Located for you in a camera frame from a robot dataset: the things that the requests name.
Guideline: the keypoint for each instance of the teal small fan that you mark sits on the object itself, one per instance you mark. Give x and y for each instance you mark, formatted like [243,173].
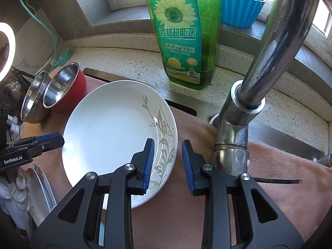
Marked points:
[62,58]

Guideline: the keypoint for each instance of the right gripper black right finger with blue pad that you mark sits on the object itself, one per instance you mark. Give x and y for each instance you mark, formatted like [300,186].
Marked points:
[238,212]

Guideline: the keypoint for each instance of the white plate with leaf pattern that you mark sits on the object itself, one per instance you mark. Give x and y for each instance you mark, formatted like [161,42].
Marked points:
[111,124]

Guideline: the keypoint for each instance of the pink towel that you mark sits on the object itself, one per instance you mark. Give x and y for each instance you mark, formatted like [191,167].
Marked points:
[174,218]

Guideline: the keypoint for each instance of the red bowl steel inside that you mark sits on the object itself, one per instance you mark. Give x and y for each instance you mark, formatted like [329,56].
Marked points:
[65,90]

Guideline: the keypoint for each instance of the white plate floral rim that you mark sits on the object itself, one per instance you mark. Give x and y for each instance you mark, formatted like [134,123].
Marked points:
[42,199]

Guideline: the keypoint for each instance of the green dish soap bottle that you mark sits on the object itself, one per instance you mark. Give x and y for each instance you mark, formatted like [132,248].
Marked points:
[187,35]

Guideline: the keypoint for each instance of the stainless steel bowl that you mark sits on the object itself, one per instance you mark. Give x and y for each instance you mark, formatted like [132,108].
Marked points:
[32,110]

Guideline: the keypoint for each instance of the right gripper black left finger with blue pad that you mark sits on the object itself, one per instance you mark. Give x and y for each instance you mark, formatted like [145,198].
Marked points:
[75,221]

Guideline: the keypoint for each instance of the white gloved hand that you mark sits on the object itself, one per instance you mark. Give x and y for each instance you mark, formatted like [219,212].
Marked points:
[15,198]

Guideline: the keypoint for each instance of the chrome kitchen faucet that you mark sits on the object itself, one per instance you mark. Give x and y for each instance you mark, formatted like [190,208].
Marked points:
[287,28]

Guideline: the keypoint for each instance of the white ring light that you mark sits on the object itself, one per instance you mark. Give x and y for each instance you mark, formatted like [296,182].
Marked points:
[8,48]

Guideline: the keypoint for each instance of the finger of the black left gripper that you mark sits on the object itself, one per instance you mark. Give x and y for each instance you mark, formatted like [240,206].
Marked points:
[47,143]

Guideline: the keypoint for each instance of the blue plastic cup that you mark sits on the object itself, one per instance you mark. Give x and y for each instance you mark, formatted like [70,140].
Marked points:
[240,13]

